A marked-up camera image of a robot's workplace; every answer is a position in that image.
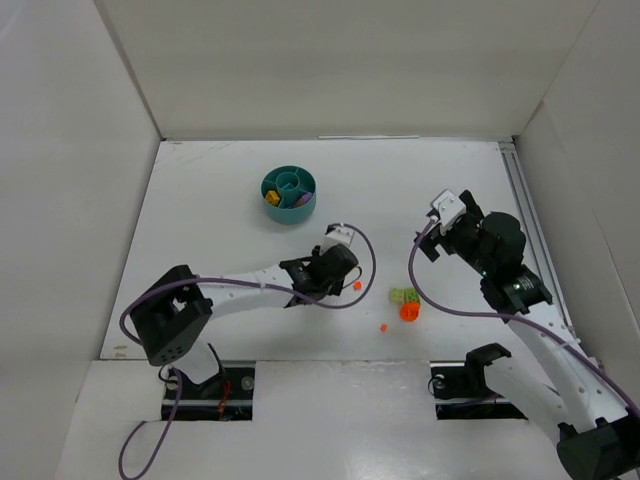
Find yellow lego brick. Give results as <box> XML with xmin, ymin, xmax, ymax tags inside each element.
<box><xmin>265</xmin><ymin>190</ymin><xmax>281</xmax><ymax>207</ymax></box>

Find orange round lego piece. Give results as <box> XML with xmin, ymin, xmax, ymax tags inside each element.
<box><xmin>399</xmin><ymin>302</ymin><xmax>421</xmax><ymax>323</ymax></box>

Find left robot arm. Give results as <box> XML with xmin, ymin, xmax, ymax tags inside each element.
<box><xmin>127</xmin><ymin>244</ymin><xmax>358</xmax><ymax>385</ymax></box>

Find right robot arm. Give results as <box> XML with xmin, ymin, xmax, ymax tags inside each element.
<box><xmin>412</xmin><ymin>190</ymin><xmax>639</xmax><ymax>479</ymax></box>

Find light green lego brick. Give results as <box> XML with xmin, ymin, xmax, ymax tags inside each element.
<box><xmin>389</xmin><ymin>288</ymin><xmax>405</xmax><ymax>304</ymax></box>

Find green orange lego brick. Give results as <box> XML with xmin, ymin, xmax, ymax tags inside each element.
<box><xmin>403</xmin><ymin>288</ymin><xmax>421</xmax><ymax>304</ymax></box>

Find teal round divided container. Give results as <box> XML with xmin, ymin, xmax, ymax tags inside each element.
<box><xmin>260</xmin><ymin>165</ymin><xmax>317</xmax><ymax>225</ymax></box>

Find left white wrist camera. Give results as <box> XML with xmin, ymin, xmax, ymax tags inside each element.
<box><xmin>319</xmin><ymin>224</ymin><xmax>355</xmax><ymax>255</ymax></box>

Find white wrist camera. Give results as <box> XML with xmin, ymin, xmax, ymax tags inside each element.
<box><xmin>428</xmin><ymin>189</ymin><xmax>467</xmax><ymax>235</ymax></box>
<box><xmin>319</xmin><ymin>224</ymin><xmax>355</xmax><ymax>255</ymax></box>

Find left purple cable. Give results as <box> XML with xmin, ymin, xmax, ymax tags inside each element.
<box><xmin>117</xmin><ymin>222</ymin><xmax>377</xmax><ymax>480</ymax></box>

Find purple cable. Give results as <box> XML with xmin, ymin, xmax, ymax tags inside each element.
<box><xmin>117</xmin><ymin>222</ymin><xmax>377</xmax><ymax>480</ymax></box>
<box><xmin>407</xmin><ymin>219</ymin><xmax>640</xmax><ymax>426</ymax></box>

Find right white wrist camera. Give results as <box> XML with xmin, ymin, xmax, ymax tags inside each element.
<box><xmin>428</xmin><ymin>189</ymin><xmax>467</xmax><ymax>235</ymax></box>

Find aluminium rail right edge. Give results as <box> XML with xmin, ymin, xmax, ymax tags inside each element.
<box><xmin>498</xmin><ymin>140</ymin><xmax>580</xmax><ymax>344</ymax></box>

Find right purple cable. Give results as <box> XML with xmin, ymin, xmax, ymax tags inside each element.
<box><xmin>407</xmin><ymin>219</ymin><xmax>640</xmax><ymax>426</ymax></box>

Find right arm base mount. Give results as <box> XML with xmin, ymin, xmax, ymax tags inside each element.
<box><xmin>427</xmin><ymin>343</ymin><xmax>527</xmax><ymax>420</ymax></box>

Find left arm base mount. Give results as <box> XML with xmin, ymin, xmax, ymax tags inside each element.
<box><xmin>158</xmin><ymin>343</ymin><xmax>256</xmax><ymax>422</ymax></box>

